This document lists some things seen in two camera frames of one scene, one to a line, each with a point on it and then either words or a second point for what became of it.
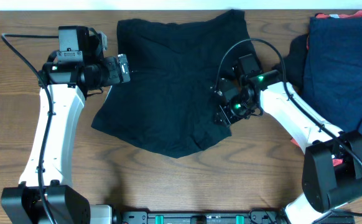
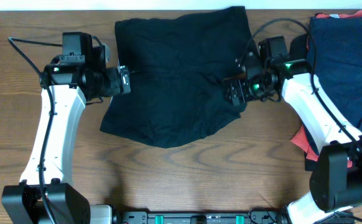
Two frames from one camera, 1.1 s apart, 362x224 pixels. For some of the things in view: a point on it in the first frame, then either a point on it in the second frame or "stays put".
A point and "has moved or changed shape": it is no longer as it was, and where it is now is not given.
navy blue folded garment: x=341 y=75 stays put
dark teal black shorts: x=167 y=104 has moved or changed shape
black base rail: x=252 y=217 stays put
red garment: x=336 y=162 stays put
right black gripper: x=228 y=118 → x=232 y=89
